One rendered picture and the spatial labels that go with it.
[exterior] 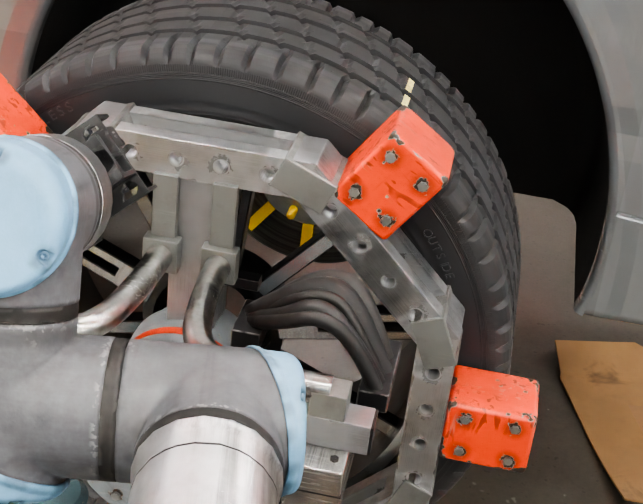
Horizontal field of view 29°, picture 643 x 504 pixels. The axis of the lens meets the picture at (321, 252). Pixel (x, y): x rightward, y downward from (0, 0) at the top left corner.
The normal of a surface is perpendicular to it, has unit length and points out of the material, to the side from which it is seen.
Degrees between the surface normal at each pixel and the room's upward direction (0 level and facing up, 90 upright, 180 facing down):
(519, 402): 0
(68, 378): 31
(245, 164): 90
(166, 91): 90
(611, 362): 12
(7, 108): 45
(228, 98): 90
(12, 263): 62
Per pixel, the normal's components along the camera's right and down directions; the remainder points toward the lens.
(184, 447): -0.20, -0.87
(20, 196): 0.01, 0.03
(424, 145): 0.65, -0.61
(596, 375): 0.15, -0.73
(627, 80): -0.19, 0.47
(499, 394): 0.10, -0.87
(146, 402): 0.07, -0.24
